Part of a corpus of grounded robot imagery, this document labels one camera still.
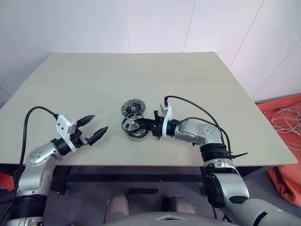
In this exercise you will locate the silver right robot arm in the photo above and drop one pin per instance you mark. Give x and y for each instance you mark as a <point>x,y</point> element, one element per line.
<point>195,131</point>

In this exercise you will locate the grey robot torso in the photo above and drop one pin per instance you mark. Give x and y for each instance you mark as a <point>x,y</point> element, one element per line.
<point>152,220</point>

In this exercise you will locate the grey spoked wheel cover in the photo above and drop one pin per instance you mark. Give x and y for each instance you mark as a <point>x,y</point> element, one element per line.
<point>127,126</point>

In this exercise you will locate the brown grey rounded shape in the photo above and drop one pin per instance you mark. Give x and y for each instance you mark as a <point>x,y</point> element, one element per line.
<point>117,208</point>
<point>179,204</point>

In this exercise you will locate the black flat floor plate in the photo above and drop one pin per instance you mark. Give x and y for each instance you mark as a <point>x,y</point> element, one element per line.
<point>143,191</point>

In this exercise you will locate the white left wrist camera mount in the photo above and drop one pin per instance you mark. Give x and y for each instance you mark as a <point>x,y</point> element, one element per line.
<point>63,124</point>

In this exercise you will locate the black metal table frame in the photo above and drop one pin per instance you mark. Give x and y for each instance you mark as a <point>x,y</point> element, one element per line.
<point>131,177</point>

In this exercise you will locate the orange fabric cushion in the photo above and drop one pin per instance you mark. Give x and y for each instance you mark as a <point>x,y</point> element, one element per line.
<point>5,182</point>
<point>289,183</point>

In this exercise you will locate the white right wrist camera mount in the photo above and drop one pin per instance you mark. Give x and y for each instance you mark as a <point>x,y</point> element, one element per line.
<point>167,115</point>

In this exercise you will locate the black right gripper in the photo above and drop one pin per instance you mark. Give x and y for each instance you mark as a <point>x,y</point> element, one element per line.
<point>156,126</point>

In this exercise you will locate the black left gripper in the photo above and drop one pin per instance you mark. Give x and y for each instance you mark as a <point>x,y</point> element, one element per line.
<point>78,139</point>

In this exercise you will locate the motor stator housing copper windings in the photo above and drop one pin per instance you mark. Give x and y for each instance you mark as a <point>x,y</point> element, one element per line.
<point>137,136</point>

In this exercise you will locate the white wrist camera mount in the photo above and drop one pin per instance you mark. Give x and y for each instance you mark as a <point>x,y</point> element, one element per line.
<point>167,115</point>
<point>63,124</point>

